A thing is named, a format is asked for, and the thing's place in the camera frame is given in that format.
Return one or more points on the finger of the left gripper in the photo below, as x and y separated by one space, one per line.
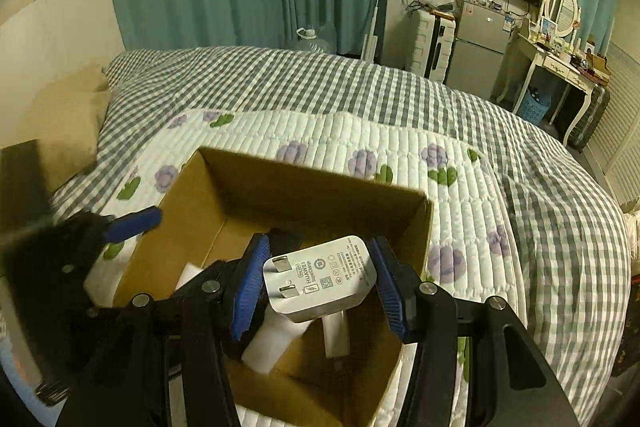
195 286
113 230

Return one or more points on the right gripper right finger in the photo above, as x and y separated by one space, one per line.
510 381

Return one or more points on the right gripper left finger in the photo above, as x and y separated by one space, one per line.
126 383

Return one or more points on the white huawei charger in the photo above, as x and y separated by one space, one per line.
319 280

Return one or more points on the white bottle in box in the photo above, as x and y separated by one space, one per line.
271 340

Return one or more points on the white floral quilt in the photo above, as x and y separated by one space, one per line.
471 246

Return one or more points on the beige pillow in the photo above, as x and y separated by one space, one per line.
65 119

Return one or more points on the brown cardboard box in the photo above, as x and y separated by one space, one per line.
220 200

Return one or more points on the white wardrobe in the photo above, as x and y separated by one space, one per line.
614 146

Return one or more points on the clear water jug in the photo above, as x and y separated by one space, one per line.
317 40

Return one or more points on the blue laundry basket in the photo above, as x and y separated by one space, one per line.
534 106

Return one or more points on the white stick vacuum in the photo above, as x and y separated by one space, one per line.
370 42

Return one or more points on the white dressing table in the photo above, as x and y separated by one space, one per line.
562 70

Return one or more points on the white suitcase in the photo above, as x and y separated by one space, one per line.
431 37

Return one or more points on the small grey fridge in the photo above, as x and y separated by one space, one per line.
481 40

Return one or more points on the white oval vanity mirror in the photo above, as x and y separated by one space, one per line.
564 13

